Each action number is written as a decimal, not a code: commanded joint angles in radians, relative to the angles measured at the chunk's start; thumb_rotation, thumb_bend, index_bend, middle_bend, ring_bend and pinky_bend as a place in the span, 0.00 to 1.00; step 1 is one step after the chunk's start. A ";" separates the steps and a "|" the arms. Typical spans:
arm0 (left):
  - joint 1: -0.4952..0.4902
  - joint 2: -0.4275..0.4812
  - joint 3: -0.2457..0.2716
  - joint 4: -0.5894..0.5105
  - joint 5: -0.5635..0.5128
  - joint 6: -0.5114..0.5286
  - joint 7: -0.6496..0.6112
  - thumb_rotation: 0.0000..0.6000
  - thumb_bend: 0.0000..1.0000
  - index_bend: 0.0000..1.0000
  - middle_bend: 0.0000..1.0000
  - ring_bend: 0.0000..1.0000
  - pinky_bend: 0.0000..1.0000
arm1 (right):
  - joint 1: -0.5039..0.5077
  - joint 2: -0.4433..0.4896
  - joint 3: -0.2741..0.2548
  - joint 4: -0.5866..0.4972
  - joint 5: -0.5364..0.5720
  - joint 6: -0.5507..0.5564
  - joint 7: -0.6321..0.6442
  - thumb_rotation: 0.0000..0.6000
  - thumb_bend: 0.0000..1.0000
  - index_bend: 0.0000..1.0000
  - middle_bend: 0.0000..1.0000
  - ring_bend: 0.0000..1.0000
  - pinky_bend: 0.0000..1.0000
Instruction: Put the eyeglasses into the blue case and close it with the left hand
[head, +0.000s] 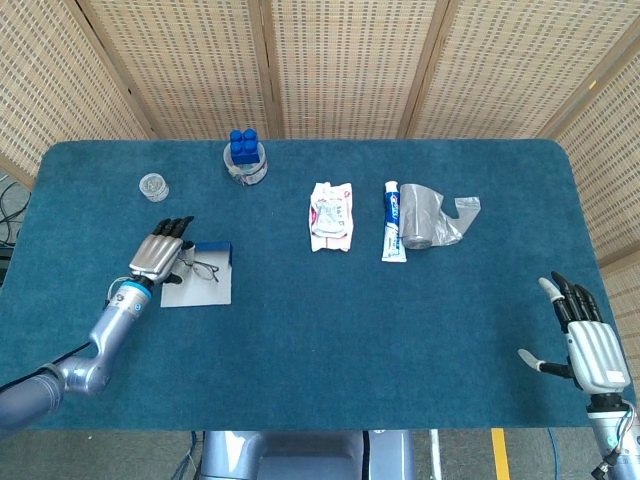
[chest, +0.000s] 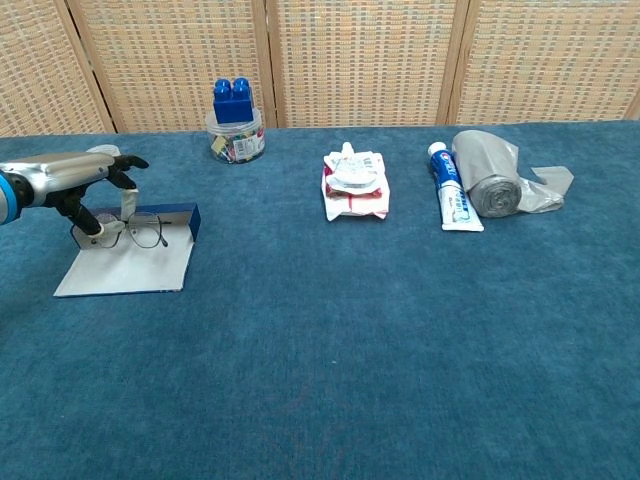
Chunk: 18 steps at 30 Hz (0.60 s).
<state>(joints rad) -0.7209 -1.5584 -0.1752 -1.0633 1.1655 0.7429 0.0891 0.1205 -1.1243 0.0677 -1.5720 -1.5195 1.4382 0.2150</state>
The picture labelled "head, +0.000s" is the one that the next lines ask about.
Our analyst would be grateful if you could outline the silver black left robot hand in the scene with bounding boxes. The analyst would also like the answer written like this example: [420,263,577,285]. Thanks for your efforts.
[128,215,196,287]

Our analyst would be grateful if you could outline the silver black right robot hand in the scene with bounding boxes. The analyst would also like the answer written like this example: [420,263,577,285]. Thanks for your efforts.
[517,271,633,395]

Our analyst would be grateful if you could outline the wire-frame eyeglasses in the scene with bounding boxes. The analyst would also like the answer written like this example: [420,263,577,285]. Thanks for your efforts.
[178,249,221,284]

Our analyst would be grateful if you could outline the blue glasses case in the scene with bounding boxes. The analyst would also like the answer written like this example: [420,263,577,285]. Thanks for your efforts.
[159,241,234,309]

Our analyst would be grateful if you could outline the small clear plastic jar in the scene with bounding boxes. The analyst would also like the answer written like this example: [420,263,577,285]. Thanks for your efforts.
[138,172,170,203]

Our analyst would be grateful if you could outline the clear tape roll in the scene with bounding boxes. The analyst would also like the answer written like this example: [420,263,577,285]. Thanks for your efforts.
[222,140,269,187]

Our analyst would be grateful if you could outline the blue toy building block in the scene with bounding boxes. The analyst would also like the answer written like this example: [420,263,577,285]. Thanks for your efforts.
[228,128,262,165]

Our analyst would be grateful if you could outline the blue table cloth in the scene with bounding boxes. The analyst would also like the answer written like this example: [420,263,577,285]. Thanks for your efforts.
[0,139,621,432]

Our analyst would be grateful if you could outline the white red refill pouch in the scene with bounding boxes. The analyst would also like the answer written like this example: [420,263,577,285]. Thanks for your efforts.
[308,181,355,253]

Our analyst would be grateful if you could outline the white metal table leg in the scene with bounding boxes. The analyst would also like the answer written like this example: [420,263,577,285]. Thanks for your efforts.
[428,429,444,480]

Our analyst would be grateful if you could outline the grey garbage bag roll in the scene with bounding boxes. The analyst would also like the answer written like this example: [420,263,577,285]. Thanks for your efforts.
[398,182,482,250]

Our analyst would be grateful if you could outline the blue white toothpaste tube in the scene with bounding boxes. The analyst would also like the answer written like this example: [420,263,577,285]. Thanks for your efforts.
[381,180,409,264]

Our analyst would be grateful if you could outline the grey blue robot torso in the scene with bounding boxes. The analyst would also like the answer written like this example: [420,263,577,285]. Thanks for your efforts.
[199,429,416,480]

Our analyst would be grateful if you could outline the blue cable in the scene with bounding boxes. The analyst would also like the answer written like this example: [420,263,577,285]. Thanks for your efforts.
[546,428,565,469]
[172,430,206,480]

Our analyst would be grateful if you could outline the black floor cables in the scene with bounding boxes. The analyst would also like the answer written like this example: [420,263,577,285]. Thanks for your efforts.
[0,179,32,251]

